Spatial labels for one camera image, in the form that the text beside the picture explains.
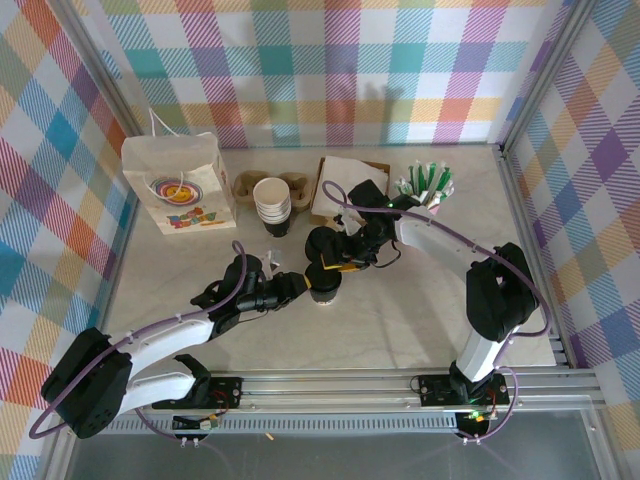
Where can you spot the black cup lid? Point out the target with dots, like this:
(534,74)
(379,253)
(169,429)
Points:
(325,280)

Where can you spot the stack of paper cups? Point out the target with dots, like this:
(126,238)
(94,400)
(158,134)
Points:
(272,197)

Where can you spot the brown pulp cup carrier stack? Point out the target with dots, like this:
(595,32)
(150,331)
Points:
(245,187)

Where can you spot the white printed paper bag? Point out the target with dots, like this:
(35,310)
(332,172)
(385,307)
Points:
(170,160)

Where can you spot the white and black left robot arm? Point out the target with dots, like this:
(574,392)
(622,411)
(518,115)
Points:
(160,332)

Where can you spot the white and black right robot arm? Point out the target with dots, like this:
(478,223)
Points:
(500,295)

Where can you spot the white paper packet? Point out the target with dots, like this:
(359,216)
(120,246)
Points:
(404,186)

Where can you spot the green wrapped straw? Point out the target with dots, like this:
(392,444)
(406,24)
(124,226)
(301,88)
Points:
(414,174)
(441,176)
(448,179)
(422,176)

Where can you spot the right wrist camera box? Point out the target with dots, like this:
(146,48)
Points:
(345,220)

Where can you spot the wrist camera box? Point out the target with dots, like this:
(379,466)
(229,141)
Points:
(272,262)
(345,220)

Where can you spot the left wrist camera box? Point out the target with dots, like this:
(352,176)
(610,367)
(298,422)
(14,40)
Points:
(272,262)

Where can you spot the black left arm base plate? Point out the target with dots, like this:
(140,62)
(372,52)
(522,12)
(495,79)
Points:
(227,392)

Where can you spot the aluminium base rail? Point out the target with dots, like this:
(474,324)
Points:
(325,395)

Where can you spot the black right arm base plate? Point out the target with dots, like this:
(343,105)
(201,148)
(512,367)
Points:
(432,392)

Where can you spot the aluminium frame post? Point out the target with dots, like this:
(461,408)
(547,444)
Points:
(545,75)
(109,75)

